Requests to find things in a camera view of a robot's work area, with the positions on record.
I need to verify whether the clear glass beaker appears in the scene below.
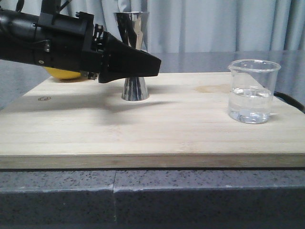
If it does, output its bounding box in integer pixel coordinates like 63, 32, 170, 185
228, 59, 281, 124

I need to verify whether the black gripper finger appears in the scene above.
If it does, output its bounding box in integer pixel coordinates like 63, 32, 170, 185
98, 32, 161, 83

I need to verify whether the silver steel jigger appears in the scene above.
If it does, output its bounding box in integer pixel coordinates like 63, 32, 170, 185
114, 11, 149, 101

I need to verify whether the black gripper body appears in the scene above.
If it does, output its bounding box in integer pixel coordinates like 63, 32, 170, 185
36, 11, 104, 78

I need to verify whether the grey curtain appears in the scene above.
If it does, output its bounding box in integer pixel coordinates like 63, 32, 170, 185
0, 0, 305, 110

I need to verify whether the black cable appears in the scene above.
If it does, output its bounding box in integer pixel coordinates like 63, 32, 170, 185
273, 91, 305, 113

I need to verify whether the yellow lemon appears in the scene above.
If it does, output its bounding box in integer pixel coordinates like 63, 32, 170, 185
44, 67, 81, 80

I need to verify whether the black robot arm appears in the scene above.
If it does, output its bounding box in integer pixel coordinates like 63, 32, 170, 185
0, 0, 161, 83

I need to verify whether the light wooden cutting board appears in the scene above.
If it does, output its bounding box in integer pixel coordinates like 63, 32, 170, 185
0, 73, 305, 169

